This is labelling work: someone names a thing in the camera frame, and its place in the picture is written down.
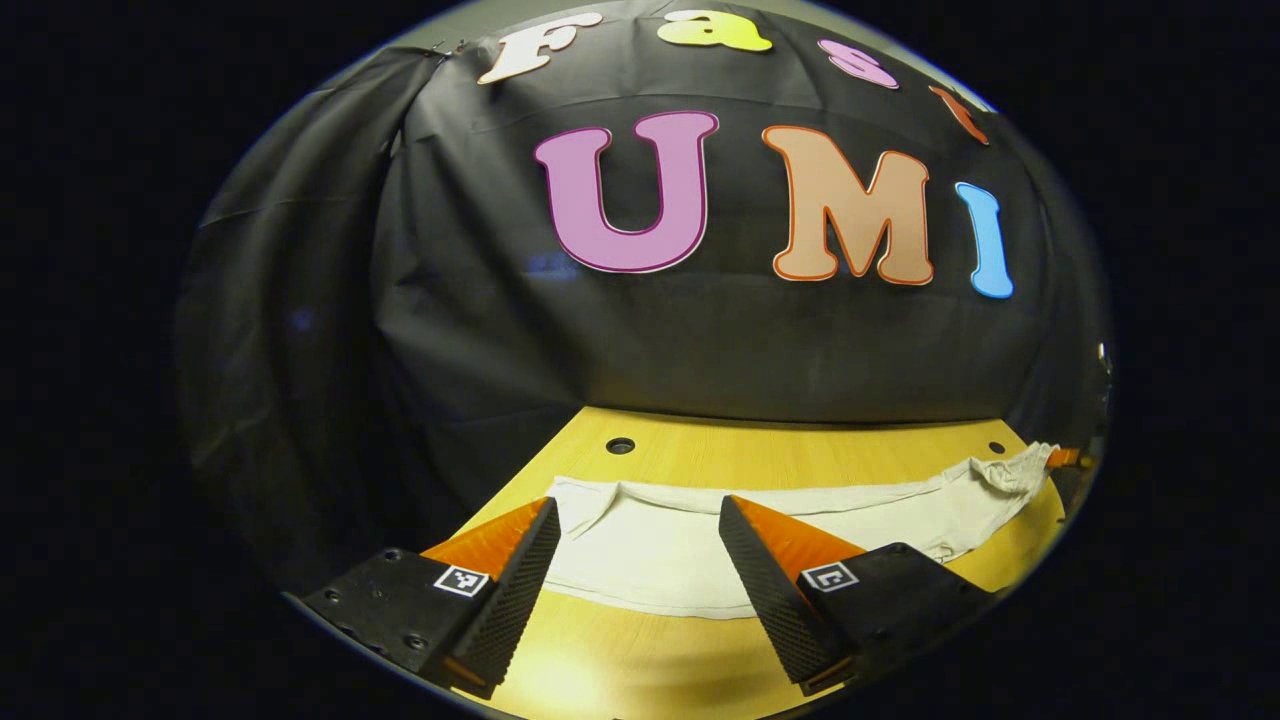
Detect white jeans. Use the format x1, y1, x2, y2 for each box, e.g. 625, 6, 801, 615
543, 442, 1059, 621

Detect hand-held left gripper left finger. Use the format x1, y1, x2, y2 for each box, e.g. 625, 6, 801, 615
300, 495, 563, 701

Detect black backdrop cloth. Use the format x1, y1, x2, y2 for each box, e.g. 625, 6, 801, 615
175, 0, 1113, 601

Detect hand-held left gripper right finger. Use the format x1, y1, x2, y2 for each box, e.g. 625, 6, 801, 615
718, 494, 1001, 698

